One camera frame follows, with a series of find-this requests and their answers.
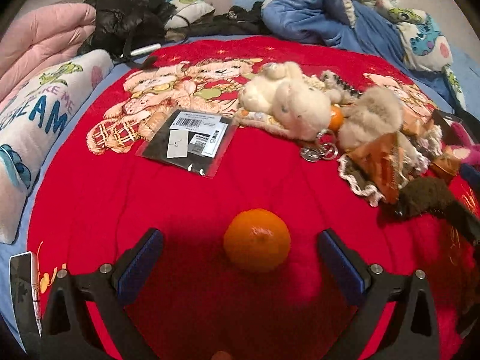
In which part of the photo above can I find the orange triangular snack packet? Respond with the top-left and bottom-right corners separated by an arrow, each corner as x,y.
347,133 -> 404,204

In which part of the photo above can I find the cartoon print pillow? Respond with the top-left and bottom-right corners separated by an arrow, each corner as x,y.
1,49 -> 113,244

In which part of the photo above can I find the white plush rabbit toy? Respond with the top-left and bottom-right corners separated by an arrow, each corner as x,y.
238,61 -> 331,141

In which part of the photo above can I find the pink quilted blanket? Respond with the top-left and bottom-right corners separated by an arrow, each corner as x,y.
1,3 -> 96,101

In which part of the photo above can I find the small monster print pillow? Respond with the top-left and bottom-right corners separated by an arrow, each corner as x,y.
165,0 -> 215,30

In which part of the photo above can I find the orange mandarin fruit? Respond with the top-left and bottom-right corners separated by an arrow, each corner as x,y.
223,209 -> 291,272

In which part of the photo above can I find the smartphone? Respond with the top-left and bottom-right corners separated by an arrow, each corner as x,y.
10,251 -> 42,353

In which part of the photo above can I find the small orange mandarin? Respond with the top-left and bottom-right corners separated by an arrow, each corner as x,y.
328,105 -> 344,133

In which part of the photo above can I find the black flat barcode packet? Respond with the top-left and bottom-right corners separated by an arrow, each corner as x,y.
136,109 -> 238,178

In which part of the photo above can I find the magenta plush bear toy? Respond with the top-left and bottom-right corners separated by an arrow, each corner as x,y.
450,122 -> 480,170

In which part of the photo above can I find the black puffer jacket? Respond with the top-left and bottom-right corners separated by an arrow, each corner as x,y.
76,0 -> 176,61

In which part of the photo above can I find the red cartoon bear quilt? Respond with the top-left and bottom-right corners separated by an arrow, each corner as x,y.
26,36 -> 480,360

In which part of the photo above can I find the blue monster cartoon blanket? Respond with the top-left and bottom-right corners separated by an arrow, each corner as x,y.
261,0 -> 465,109

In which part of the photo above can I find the grey furry plush toy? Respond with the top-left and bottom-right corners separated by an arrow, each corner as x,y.
337,86 -> 418,167

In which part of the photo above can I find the metal keyring charm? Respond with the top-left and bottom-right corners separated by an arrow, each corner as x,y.
299,129 -> 338,163

